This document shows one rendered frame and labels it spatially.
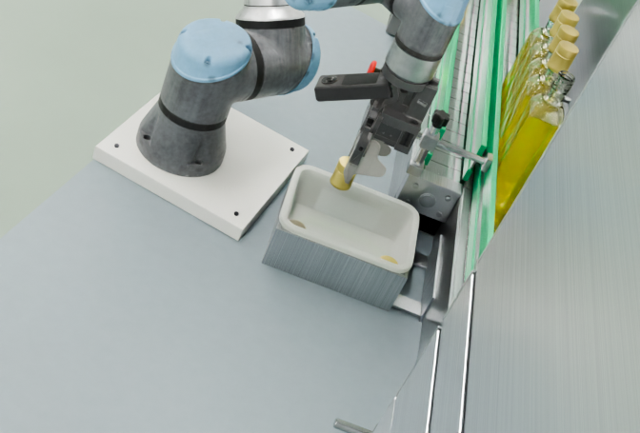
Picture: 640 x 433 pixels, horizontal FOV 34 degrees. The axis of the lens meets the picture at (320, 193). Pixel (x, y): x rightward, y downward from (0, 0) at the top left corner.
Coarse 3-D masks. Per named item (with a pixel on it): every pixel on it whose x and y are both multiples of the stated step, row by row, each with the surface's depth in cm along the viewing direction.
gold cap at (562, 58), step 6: (564, 42) 167; (558, 48) 167; (564, 48) 166; (570, 48) 167; (576, 48) 167; (552, 54) 168; (558, 54) 167; (564, 54) 166; (570, 54) 166; (576, 54) 167; (552, 60) 168; (558, 60) 167; (564, 60) 167; (570, 60) 167; (552, 66) 168; (558, 66) 167; (564, 66) 167
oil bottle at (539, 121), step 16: (544, 96) 166; (528, 112) 167; (544, 112) 165; (560, 112) 165; (512, 128) 173; (528, 128) 167; (544, 128) 167; (512, 144) 170; (528, 144) 169; (544, 144) 168; (512, 160) 171; (528, 160) 171; (512, 176) 173; (528, 176) 172; (496, 192) 175; (512, 192) 175
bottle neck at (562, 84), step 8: (560, 72) 163; (568, 72) 164; (560, 80) 163; (568, 80) 162; (552, 88) 164; (560, 88) 163; (568, 88) 163; (552, 96) 165; (560, 96) 164; (560, 104) 166
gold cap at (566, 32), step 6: (558, 30) 172; (564, 30) 171; (570, 30) 171; (576, 30) 172; (558, 36) 172; (564, 36) 171; (570, 36) 170; (576, 36) 171; (552, 42) 173; (558, 42) 172; (570, 42) 171; (552, 48) 173
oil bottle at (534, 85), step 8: (528, 80) 173; (536, 80) 171; (528, 88) 171; (536, 88) 170; (544, 88) 170; (520, 96) 174; (528, 96) 170; (520, 104) 172; (512, 112) 175; (520, 112) 172; (512, 120) 174; (504, 128) 177; (504, 136) 176
